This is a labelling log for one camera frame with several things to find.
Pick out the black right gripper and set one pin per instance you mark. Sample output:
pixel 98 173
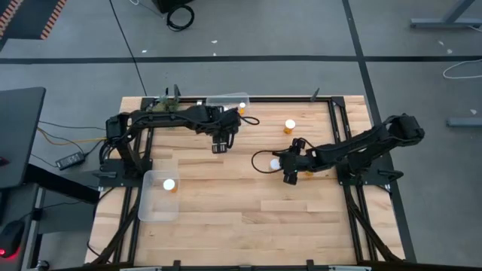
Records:
pixel 297 162

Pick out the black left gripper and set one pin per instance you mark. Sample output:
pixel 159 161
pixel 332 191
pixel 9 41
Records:
pixel 224 124

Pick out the orange pill bottle back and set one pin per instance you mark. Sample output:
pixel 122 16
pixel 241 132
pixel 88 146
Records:
pixel 242 105

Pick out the orange pill bottle white cap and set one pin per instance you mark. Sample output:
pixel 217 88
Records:
pixel 169 184
pixel 290 124

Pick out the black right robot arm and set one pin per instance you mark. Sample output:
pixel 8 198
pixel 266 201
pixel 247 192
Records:
pixel 376 139

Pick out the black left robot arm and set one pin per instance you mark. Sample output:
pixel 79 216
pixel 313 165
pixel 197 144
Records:
pixel 158 117

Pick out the clear plastic bin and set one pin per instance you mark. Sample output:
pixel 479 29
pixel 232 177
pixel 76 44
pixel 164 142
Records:
pixel 158 209
pixel 222 99

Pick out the green potted succulent plant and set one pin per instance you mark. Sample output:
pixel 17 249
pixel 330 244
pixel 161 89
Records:
pixel 165 105

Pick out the black box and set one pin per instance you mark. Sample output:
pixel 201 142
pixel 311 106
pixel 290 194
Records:
pixel 169 4

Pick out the black power adapter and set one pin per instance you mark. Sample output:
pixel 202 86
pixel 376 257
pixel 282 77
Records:
pixel 70 160

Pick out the grey metal desk foot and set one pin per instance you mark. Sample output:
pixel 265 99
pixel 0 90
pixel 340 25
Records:
pixel 465 122
pixel 444 23

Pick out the black mat with orange stripes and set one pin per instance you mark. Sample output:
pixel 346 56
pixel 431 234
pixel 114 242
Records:
pixel 26 19

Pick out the black mouse with red light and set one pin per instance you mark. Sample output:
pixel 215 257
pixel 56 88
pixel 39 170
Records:
pixel 11 237

